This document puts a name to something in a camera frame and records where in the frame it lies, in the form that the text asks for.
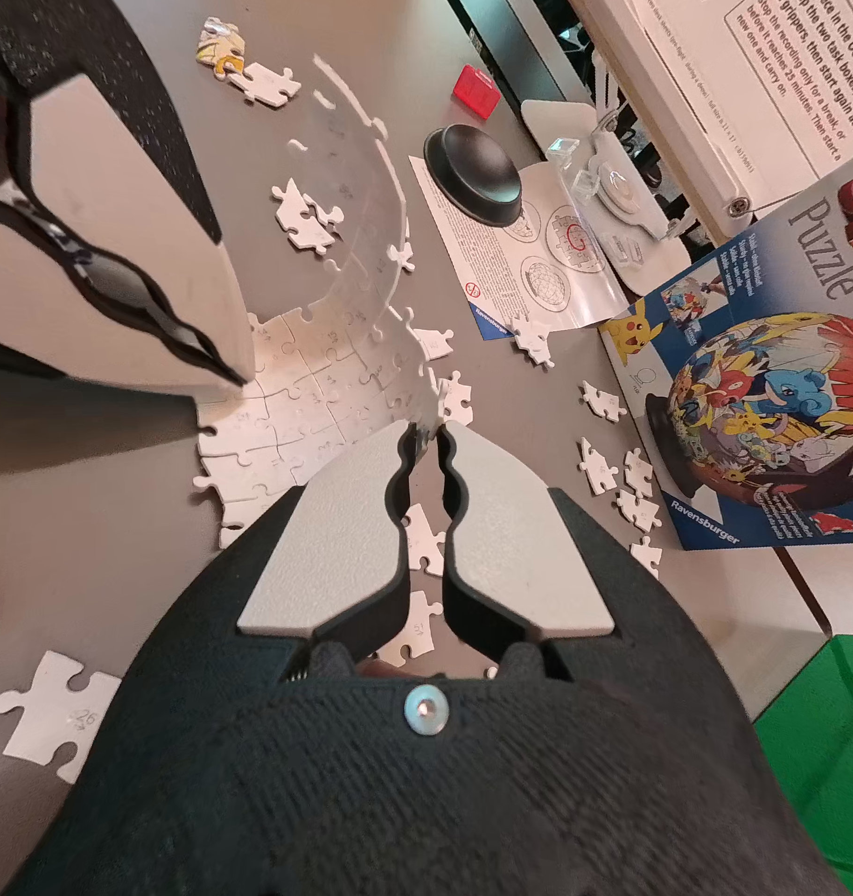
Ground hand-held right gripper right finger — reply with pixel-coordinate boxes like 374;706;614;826
437;420;616;639

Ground blue puzzle box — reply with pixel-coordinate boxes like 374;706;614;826
598;143;853;552

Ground white task instruction sheet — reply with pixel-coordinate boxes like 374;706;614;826
570;0;853;225

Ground black round ball stand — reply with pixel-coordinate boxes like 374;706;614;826
424;125;524;226

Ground small red block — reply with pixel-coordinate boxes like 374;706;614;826
452;65;502;120

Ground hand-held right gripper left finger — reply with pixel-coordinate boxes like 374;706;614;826
236;420;417;639

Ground assembled curved puzzle ball section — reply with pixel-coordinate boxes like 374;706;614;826
192;55;445;550

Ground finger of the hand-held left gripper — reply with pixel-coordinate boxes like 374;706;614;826
0;196;249;403
14;73;258;386

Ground white puzzle pieces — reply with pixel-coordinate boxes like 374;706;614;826
0;62;664;785

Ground white folding stand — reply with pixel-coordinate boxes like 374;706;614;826
521;100;692;295

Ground green box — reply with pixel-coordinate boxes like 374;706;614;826
754;633;853;896

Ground yellow printed puzzle piece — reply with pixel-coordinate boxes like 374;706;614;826
197;20;249;74

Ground white printed instruction leaflet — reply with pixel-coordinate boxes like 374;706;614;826
409;155;630;343

